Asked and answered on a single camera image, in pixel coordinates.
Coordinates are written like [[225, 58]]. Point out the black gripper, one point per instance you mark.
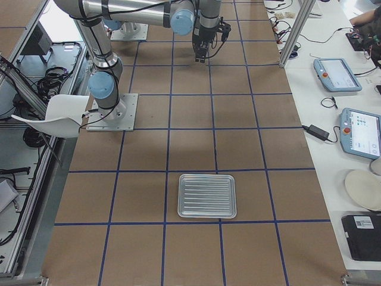
[[202, 37]]

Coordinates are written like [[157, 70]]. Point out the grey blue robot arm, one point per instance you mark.
[[101, 22]]

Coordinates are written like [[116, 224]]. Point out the ribbed metal tray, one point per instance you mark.
[[207, 196]]

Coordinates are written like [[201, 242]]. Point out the blue teach pendant far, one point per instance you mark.
[[336, 75]]

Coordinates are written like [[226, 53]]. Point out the blue teach pendant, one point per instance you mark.
[[360, 133], [336, 75]]

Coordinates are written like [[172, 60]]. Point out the black power adapter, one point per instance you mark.
[[316, 132]]

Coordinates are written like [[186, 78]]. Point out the white plastic chair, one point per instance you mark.
[[63, 116]]

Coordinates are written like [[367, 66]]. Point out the blue teach pendant near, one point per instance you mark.
[[360, 133]]

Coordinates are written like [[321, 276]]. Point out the beige plate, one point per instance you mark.
[[364, 188]]

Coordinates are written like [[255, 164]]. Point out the black box with label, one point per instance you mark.
[[362, 233]]

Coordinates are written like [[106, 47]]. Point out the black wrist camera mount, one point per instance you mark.
[[224, 29]]

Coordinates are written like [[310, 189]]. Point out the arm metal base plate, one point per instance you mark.
[[130, 32], [121, 118]]

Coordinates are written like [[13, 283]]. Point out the aluminium frame post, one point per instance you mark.
[[296, 30]]

